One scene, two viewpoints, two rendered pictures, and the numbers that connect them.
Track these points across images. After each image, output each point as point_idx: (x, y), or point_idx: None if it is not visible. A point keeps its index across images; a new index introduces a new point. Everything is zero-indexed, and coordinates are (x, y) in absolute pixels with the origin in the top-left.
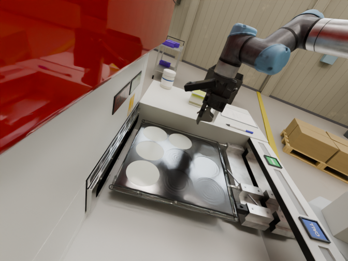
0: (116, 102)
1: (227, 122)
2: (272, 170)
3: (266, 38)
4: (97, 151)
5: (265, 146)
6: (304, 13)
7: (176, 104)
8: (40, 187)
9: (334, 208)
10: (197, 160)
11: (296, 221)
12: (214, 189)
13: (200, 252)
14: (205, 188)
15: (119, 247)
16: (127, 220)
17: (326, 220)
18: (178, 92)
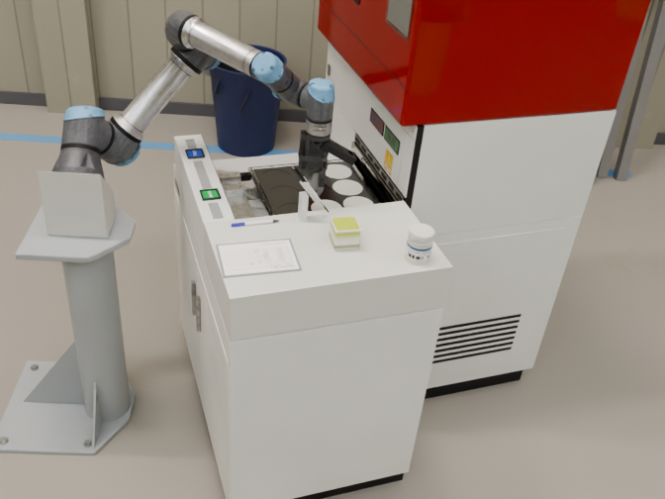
0: (371, 114)
1: (275, 228)
2: (214, 186)
3: (298, 77)
4: (361, 128)
5: (212, 215)
6: (276, 56)
7: (365, 224)
8: (348, 88)
9: (108, 216)
10: (297, 195)
11: (207, 155)
12: (272, 179)
13: None
14: (280, 177)
15: None
16: None
17: (111, 227)
18: (387, 257)
